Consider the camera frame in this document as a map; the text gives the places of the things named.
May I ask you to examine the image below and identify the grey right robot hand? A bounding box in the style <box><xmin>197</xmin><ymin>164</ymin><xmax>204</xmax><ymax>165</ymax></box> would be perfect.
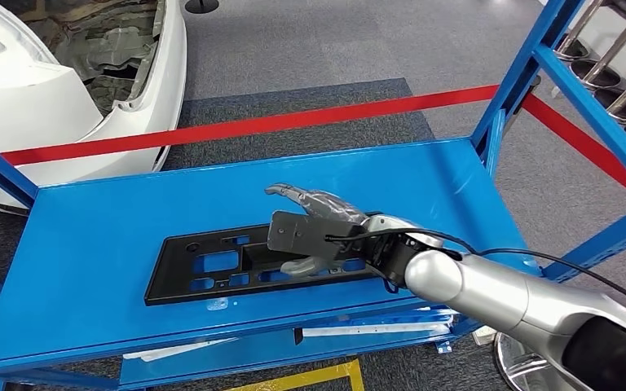
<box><xmin>265</xmin><ymin>182</ymin><xmax>373</xmax><ymax>278</ymax></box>

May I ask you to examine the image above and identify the black plastic plate bracket part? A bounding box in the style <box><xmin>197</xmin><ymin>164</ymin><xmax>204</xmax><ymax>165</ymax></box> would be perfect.
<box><xmin>144</xmin><ymin>222</ymin><xmax>400</xmax><ymax>307</ymax></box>

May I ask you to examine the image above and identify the large blue metal shelf rack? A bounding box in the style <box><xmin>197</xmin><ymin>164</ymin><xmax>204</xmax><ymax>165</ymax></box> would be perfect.
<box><xmin>0</xmin><ymin>0</ymin><xmax>626</xmax><ymax>391</ymax></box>

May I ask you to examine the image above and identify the long red barrier belt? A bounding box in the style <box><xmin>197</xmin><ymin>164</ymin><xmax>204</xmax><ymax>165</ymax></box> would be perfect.
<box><xmin>0</xmin><ymin>83</ymin><xmax>500</xmax><ymax>174</ymax></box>

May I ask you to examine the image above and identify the white plastic crate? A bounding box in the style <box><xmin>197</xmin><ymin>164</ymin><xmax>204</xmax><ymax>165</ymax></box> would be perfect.
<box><xmin>301</xmin><ymin>322</ymin><xmax>453</xmax><ymax>339</ymax></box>

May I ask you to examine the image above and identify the yellow floor tape square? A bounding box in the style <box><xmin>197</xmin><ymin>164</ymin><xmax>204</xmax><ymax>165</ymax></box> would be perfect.
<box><xmin>226</xmin><ymin>358</ymin><xmax>365</xmax><ymax>391</ymax></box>

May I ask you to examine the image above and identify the white plastic tray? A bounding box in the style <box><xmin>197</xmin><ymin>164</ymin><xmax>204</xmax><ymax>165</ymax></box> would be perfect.
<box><xmin>122</xmin><ymin>336</ymin><xmax>239</xmax><ymax>362</ymax></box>

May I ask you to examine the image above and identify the black round stand base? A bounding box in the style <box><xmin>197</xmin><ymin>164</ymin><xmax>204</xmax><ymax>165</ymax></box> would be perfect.
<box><xmin>184</xmin><ymin>0</ymin><xmax>221</xmax><ymax>15</ymax></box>

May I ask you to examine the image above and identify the white car body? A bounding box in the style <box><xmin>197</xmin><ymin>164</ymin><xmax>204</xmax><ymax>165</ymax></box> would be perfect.
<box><xmin>0</xmin><ymin>0</ymin><xmax>188</xmax><ymax>217</ymax></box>

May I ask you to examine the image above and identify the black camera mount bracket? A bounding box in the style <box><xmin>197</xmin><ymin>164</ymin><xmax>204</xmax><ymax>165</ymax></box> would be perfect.
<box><xmin>267</xmin><ymin>210</ymin><xmax>347</xmax><ymax>261</ymax></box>

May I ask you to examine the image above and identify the dark barrier post behind rack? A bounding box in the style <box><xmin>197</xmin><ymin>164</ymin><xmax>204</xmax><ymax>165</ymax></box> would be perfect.
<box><xmin>501</xmin><ymin>75</ymin><xmax>542</xmax><ymax>136</ymax></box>

